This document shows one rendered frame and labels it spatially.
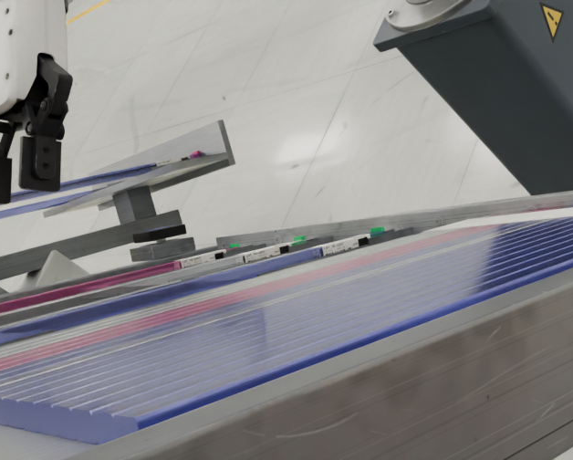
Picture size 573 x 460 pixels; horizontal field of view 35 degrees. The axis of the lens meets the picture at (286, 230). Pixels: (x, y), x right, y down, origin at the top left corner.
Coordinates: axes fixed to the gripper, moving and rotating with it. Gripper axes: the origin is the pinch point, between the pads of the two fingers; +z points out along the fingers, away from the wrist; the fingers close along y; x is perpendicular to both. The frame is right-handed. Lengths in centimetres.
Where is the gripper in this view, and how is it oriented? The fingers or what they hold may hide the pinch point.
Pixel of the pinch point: (15, 185)
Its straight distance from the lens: 75.9
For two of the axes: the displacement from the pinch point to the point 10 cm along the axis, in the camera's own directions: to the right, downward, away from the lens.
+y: 6.4, -0.8, -7.6
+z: -0.1, 9.9, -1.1
